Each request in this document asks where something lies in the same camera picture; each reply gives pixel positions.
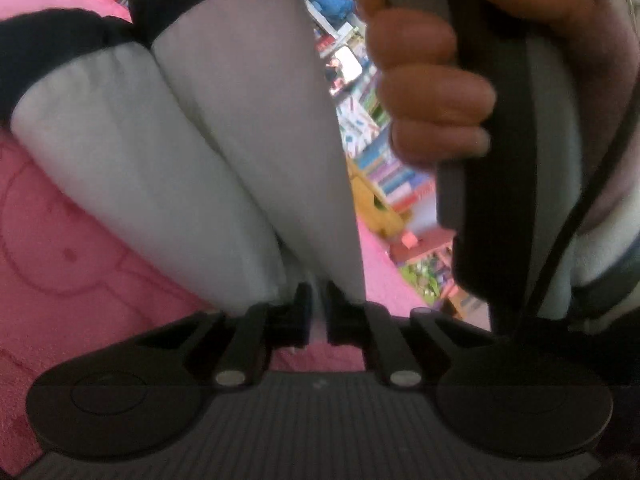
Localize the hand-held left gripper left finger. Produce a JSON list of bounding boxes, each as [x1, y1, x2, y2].
[[135, 282, 313, 389]]

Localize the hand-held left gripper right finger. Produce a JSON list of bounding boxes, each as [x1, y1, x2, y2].
[[325, 281, 501, 389]]

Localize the navy and white jacket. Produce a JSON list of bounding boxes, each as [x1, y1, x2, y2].
[[0, 0, 368, 311]]

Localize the person's right hand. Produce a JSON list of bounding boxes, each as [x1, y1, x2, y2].
[[355, 0, 640, 234]]

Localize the pink toy house book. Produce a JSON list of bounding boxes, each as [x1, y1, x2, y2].
[[390, 227, 488, 321]]

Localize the row of colourful books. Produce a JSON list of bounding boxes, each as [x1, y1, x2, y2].
[[305, 0, 441, 216]]

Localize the wooden drawer organiser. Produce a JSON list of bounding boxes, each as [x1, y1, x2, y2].
[[347, 157, 413, 238]]

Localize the white colourful card box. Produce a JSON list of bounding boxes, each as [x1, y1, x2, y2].
[[337, 95, 391, 156]]

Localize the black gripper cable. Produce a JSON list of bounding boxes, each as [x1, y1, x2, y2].
[[517, 102, 640, 326]]

